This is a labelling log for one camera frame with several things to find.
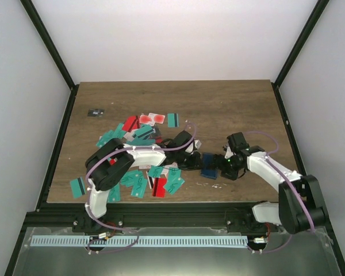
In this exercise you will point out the black frame post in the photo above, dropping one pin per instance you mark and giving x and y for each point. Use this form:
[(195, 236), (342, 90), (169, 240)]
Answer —
[(301, 40), (37, 22)]

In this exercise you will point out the black frame post left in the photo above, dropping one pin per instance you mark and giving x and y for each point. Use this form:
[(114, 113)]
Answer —
[(37, 22)]

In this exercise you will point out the blue card holder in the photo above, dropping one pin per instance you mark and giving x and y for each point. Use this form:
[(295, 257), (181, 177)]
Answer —
[(209, 168)]

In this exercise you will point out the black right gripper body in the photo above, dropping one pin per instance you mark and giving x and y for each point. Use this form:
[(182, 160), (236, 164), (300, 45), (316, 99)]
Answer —
[(228, 168)]

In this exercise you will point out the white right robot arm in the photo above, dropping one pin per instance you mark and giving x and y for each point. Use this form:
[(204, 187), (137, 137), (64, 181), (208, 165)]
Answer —
[(300, 206)]

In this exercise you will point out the light blue slotted strip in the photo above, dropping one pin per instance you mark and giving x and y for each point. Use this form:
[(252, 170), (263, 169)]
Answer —
[(141, 241)]

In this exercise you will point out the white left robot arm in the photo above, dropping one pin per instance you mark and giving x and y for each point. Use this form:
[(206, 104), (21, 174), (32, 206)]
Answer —
[(106, 167)]

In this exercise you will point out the red black striped card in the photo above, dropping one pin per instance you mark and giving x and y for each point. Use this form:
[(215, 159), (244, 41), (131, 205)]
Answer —
[(132, 123)]

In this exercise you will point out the teal VIP card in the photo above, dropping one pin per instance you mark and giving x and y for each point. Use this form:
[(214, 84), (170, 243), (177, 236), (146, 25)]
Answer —
[(114, 194), (139, 188), (174, 181)]

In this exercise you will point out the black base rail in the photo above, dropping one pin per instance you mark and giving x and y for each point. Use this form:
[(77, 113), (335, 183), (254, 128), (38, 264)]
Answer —
[(230, 216)]

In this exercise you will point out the red card black stripe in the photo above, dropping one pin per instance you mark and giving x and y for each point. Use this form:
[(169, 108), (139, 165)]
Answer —
[(158, 189)]

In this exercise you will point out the teal card black stripe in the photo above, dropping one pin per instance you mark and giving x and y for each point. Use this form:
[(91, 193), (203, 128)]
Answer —
[(77, 187), (173, 120)]

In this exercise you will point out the white red blotch card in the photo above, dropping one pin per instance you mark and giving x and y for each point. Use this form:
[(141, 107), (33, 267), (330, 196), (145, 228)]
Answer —
[(151, 119)]

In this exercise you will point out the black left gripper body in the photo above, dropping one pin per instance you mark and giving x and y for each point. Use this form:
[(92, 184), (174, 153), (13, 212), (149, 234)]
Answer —
[(186, 163)]

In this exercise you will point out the black frame post right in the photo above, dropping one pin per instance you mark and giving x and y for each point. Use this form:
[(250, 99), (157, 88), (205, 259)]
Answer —
[(301, 40)]

